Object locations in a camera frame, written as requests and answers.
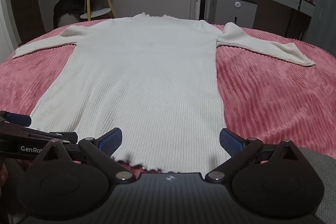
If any pink ribbed blanket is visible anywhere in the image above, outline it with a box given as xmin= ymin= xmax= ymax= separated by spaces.
xmin=0 ymin=19 xmax=336 ymax=180

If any dark clothes pile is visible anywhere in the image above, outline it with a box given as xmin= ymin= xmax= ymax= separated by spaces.
xmin=53 ymin=0 xmax=88 ymax=29

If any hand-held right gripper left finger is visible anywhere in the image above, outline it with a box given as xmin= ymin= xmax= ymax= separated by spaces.
xmin=34 ymin=127 xmax=137 ymax=185

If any grey vanity dresser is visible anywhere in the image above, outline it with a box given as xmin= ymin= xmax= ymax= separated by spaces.
xmin=239 ymin=0 xmax=315 ymax=41

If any white ribbed knit sweater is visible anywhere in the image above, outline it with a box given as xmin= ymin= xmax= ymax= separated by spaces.
xmin=12 ymin=12 xmax=316 ymax=172

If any small grey cabinet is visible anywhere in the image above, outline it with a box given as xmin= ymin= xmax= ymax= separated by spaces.
xmin=209 ymin=0 xmax=258 ymax=29

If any person's grey clothing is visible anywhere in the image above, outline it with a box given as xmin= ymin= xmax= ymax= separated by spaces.
xmin=0 ymin=147 xmax=336 ymax=224

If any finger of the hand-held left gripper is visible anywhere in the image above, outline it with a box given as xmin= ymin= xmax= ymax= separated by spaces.
xmin=0 ymin=123 xmax=79 ymax=145
xmin=0 ymin=111 xmax=32 ymax=128

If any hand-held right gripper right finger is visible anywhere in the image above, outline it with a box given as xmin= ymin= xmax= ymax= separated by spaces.
xmin=205 ymin=128 xmax=302 ymax=185

